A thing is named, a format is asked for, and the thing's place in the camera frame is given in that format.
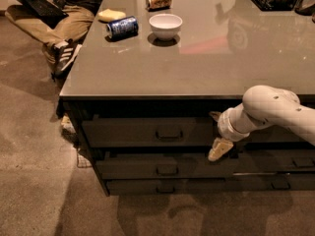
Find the black laptop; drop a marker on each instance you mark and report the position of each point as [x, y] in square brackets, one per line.
[43, 8]

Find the black striped sneaker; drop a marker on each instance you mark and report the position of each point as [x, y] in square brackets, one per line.
[66, 53]

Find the blue soda can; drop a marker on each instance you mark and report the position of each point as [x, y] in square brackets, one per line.
[122, 28]

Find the tan soda can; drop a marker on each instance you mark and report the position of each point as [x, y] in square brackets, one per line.
[158, 4]

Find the dark grey cabinet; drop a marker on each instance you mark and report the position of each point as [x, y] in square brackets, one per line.
[224, 48]

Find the dark grey drawer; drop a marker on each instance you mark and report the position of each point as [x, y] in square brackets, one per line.
[163, 165]
[149, 132]
[164, 186]

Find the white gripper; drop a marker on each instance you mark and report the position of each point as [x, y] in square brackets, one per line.
[226, 126]

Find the right side bottom drawer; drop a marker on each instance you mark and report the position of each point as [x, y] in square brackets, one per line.
[274, 182]

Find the seated person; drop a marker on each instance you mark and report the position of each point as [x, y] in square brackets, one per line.
[50, 31]

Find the dark grey bottom drawer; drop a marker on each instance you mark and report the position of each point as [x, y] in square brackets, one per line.
[164, 186]

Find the dark grey middle drawer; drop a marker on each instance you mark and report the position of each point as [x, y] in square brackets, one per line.
[163, 165]

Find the yellow sponge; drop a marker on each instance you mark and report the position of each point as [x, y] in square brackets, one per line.
[108, 15]

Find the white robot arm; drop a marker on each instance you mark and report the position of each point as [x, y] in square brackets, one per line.
[262, 107]

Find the dark grey top drawer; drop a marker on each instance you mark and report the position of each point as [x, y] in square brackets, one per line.
[149, 132]

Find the right side middle drawer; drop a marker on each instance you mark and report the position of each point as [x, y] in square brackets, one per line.
[276, 160]

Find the white ceramic bowl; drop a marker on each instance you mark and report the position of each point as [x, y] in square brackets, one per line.
[165, 26]

